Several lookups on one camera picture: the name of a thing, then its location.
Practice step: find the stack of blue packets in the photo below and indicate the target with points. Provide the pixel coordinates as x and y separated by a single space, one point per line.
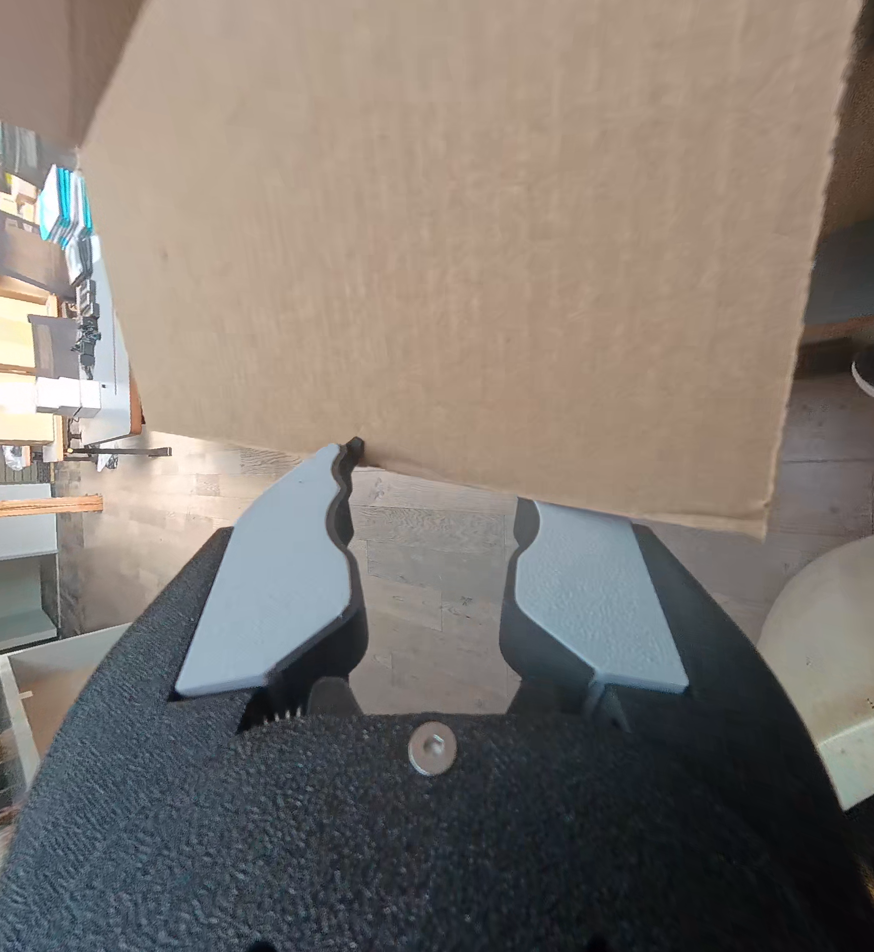
65 204

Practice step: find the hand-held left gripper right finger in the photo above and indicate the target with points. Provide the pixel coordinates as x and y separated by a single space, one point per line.
593 602

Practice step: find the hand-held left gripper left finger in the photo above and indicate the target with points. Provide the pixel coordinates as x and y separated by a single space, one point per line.
273 580

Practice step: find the beige round planter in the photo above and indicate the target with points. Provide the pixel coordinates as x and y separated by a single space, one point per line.
839 654

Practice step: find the large brown cardboard box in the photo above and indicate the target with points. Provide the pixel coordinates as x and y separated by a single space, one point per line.
444 260

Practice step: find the stack of white boxes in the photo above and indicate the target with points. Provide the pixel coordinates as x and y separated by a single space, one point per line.
69 396

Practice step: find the grey desk with black legs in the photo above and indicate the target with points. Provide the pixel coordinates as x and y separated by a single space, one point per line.
113 357

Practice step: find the white open crate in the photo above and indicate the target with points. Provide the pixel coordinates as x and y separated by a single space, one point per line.
43 669

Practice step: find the grey-blue low platform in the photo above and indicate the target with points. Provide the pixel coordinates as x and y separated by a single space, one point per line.
865 275

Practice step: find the dark brown panel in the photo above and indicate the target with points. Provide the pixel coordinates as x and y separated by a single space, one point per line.
17 253

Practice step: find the row of black gadgets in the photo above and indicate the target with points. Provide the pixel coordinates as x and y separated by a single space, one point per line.
86 320

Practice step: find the flat cardboard sheet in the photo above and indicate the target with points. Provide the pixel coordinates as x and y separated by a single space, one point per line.
2 405

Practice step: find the wooden post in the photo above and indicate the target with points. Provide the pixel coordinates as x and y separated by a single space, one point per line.
31 506

